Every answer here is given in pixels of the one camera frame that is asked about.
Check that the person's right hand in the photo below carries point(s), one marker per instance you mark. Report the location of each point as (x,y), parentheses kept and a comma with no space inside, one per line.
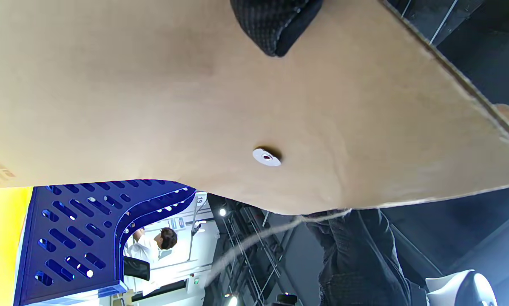
(356,263)

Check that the person's left hand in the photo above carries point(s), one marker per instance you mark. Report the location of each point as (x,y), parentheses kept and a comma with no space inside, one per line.
(275,25)

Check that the brown document pouch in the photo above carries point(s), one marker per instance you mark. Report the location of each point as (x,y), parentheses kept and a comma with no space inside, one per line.
(152,106)

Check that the yellow cardstock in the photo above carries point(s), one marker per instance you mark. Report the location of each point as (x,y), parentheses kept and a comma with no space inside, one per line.
(3,246)

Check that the blue plastic file holder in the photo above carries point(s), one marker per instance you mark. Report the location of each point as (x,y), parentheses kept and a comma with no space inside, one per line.
(80,255)

